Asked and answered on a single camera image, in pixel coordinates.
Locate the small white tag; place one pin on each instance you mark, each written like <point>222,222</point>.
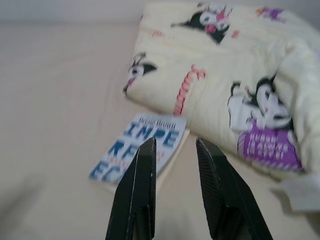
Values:
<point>300,192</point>

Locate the mattress with cream sheet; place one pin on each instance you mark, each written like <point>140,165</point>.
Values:
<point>50,100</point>

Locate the white book blue letters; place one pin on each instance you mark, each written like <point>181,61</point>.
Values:
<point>120,155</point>

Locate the cream cartoon print quilt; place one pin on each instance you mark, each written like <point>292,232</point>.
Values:
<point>212,75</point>

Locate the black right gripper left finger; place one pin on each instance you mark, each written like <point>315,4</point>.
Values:
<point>135,200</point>

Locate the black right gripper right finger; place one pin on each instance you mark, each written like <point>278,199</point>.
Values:
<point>225,200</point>

